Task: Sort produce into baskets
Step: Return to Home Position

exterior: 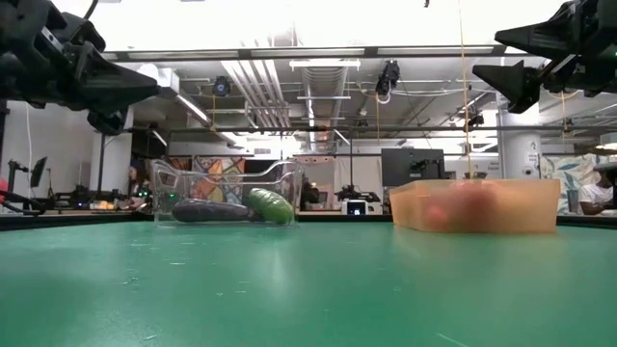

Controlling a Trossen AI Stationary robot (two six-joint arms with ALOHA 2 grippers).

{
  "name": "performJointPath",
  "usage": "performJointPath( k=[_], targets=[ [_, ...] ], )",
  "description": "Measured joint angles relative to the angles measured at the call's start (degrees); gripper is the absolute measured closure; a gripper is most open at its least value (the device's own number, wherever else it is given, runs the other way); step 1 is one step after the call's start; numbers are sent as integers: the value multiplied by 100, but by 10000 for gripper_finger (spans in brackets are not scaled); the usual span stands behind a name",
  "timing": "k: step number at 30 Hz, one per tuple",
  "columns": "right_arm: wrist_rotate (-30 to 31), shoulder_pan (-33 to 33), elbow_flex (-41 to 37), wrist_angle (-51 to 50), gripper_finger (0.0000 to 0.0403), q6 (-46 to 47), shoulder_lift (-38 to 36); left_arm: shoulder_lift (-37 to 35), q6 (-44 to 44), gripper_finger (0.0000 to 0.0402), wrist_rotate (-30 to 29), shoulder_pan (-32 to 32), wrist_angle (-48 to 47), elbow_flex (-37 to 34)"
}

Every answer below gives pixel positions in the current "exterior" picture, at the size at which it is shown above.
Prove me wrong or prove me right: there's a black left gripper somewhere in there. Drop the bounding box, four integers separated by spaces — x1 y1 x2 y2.
0 0 161 136

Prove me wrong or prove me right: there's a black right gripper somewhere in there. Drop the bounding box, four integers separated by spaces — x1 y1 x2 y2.
471 0 617 115

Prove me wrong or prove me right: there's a dark purple eggplant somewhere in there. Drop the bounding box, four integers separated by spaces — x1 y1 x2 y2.
172 198 256 224

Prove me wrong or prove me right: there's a green cucumber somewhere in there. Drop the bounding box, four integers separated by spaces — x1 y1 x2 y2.
248 187 296 226

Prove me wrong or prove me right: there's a white ceiling air unit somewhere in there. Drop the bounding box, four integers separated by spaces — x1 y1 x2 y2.
135 63 180 96

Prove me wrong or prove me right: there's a person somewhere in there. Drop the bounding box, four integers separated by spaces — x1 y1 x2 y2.
127 163 151 211
577 161 617 217

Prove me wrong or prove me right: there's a black monitor on stand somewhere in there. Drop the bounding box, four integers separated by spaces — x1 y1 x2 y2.
4 154 49 202

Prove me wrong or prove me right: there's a clear plastic basket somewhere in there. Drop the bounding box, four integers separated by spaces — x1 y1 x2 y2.
149 158 304 228

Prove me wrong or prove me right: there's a colourful abstract painting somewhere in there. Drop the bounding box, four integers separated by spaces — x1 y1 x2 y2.
166 154 248 203

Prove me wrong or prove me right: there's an orange translucent plastic basket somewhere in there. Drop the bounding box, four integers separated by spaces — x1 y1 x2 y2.
389 178 562 235

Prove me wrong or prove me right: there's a white box with screen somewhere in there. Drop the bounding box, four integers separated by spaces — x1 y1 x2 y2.
340 199 370 216

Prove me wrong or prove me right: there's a green table mat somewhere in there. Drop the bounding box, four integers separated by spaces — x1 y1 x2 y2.
0 221 617 347

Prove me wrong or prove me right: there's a black ceiling camera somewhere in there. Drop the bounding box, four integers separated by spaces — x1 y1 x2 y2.
374 59 401 97
212 75 232 97

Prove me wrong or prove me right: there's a leaf pattern wall mural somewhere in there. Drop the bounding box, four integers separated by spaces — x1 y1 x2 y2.
539 153 617 194

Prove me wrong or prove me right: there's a silver ribbed ceiling duct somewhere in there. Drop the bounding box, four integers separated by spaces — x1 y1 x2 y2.
301 65 349 151

